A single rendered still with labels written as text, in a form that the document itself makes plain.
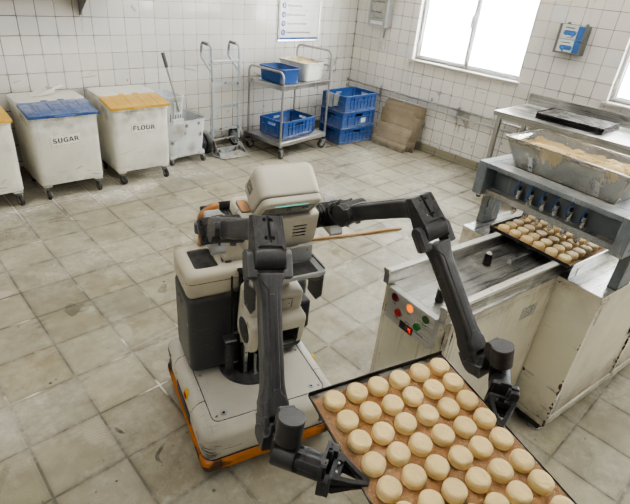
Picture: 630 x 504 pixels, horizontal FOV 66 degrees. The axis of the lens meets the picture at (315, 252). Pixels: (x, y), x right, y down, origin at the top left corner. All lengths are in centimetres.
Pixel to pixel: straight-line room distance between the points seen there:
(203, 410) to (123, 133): 313
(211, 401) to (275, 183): 104
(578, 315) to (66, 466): 223
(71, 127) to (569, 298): 381
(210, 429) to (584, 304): 161
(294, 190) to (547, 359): 149
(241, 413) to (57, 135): 308
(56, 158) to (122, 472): 293
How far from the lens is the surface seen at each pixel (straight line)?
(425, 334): 186
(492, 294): 194
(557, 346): 246
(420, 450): 114
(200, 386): 224
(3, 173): 455
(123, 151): 481
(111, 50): 530
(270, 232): 113
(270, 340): 110
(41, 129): 452
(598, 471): 278
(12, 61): 506
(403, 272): 196
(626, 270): 233
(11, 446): 260
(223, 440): 211
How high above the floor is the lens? 187
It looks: 30 degrees down
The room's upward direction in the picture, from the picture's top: 6 degrees clockwise
